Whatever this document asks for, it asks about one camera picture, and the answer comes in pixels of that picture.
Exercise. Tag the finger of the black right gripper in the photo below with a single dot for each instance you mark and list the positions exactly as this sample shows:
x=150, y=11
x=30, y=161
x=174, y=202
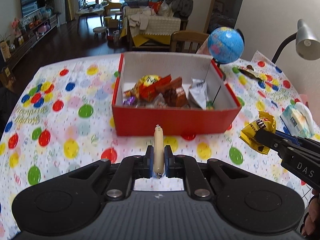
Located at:
x=269, y=141
x=282, y=136

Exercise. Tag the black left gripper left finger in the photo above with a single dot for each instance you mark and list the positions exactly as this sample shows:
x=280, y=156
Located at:
x=122, y=176

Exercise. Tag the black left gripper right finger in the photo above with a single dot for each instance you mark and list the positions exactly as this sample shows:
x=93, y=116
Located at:
x=190, y=171

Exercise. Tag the yellow snack packet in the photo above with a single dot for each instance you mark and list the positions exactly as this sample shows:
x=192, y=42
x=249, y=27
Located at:
x=265, y=123

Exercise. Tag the beige sausage stick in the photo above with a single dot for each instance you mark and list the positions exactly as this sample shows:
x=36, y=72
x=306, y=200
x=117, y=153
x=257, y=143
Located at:
x=158, y=152

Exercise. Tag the purple candy wrapper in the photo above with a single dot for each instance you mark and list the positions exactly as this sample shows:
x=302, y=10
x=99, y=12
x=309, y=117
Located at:
x=130, y=101

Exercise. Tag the brown foil snack bag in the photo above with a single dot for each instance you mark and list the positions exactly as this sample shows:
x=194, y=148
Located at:
x=174, y=94

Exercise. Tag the red long snack pack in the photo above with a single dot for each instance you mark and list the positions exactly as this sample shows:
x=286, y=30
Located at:
x=149, y=94

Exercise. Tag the silver foil snack bag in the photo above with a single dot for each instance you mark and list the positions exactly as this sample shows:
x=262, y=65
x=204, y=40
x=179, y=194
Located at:
x=197, y=93

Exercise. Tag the green snack packet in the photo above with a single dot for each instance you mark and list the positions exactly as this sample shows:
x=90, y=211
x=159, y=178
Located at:
x=209, y=105

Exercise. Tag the yellow red chip bag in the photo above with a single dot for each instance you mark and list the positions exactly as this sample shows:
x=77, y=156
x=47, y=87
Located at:
x=144, y=82

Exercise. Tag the person right hand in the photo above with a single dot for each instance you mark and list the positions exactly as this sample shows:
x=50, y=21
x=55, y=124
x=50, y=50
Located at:
x=310, y=225

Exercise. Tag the tissue pack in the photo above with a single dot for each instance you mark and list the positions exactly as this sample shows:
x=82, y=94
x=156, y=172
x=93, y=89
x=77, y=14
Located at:
x=298, y=120

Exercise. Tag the red cardboard box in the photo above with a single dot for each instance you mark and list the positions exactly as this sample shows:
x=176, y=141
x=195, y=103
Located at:
x=141, y=120

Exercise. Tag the dark wrapper on table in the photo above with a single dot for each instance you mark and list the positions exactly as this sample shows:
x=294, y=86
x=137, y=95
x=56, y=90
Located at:
x=249, y=74

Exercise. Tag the balloon pattern tablecloth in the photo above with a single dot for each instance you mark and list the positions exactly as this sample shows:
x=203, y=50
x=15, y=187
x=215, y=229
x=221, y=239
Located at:
x=63, y=120

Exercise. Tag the black desk lamp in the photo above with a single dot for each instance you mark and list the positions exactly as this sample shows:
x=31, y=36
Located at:
x=306, y=43

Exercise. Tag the blue desk globe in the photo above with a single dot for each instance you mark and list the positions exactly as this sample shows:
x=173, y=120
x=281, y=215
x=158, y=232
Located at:
x=225, y=45

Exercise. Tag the wooden chair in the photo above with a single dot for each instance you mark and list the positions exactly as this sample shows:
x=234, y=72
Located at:
x=186, y=41

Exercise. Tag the small round stool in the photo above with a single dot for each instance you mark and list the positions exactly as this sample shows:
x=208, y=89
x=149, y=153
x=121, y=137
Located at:
x=99, y=31

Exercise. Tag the sofa with clothes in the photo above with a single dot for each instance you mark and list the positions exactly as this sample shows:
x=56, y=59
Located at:
x=150, y=23

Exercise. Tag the coffee table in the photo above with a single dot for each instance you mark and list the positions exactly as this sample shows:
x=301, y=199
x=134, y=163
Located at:
x=88, y=12

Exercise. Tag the tv cabinet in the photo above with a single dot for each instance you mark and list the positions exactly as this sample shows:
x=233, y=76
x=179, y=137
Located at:
x=31, y=38

